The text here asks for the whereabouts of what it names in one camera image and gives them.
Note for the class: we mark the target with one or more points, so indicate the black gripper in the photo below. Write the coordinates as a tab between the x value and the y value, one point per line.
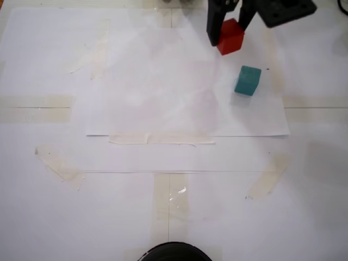
215	16

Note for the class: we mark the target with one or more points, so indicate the red wooden cube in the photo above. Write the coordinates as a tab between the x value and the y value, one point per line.
231	40

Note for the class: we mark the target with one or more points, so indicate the teal blue wooden cube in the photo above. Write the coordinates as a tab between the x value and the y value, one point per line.
247	84

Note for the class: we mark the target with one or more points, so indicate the small white paper sheet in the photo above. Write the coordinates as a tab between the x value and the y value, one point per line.
163	95

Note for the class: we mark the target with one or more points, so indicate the clear packing tape strip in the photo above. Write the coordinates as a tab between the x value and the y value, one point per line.
312	108
40	108
163	206

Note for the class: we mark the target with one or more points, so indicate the black round object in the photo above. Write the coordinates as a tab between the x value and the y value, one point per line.
175	253

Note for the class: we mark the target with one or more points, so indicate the large white paper sheet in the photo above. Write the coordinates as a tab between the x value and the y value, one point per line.
54	217

